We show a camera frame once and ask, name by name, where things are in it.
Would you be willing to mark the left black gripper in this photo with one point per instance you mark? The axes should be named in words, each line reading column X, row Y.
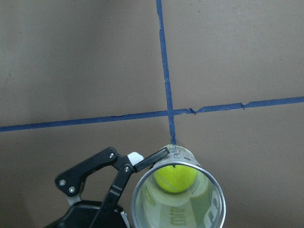
column 107, row 213

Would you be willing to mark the yellow tennis ball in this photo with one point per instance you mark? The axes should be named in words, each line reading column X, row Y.
column 175, row 178

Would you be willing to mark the clear tennis ball can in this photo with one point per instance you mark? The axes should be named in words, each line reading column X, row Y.
column 201, row 206

